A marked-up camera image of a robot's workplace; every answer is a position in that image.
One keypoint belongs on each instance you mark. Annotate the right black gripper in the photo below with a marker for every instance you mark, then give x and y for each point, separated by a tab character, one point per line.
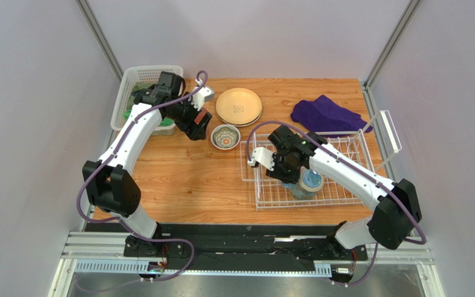
284	170

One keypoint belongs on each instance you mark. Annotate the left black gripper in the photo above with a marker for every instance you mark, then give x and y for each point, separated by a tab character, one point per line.
195	132

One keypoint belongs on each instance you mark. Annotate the blue glass mug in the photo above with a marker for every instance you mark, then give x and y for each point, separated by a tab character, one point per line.
307	186

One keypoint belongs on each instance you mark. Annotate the white patterned small bowl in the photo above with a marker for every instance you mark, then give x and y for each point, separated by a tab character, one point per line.
225	137

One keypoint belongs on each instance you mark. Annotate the white plate green red rim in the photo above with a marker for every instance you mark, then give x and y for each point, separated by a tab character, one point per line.
240	125

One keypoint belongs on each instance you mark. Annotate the yellow bear plate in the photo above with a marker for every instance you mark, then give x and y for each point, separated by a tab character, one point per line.
238	105

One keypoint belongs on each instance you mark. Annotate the pink cup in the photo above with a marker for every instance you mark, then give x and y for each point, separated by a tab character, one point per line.
200	116

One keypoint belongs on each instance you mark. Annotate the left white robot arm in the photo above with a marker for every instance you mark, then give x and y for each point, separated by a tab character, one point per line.
108	182

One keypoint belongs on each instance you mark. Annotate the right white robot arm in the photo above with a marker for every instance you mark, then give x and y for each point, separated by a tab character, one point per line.
394	204

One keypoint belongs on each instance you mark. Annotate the bright green cloth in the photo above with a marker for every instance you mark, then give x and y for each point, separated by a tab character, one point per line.
165	122

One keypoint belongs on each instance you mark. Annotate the olive green cloth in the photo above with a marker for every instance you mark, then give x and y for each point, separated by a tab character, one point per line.
136	88

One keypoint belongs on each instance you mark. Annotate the purple cloth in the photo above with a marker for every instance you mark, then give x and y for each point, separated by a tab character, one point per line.
324	115

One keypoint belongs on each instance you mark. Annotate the white plastic basket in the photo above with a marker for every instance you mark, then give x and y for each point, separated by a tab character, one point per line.
131	76

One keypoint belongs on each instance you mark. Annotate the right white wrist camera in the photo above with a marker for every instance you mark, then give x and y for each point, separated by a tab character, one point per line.
262	156

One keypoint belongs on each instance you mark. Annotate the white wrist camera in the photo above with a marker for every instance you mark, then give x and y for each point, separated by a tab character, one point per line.
202	94
262	156

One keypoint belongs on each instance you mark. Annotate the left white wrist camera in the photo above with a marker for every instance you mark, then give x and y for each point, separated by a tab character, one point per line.
202	94

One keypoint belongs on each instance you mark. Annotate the white wire dish rack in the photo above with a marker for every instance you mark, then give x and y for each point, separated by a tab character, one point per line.
269	193

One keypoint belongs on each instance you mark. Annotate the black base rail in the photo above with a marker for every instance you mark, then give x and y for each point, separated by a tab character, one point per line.
247	248

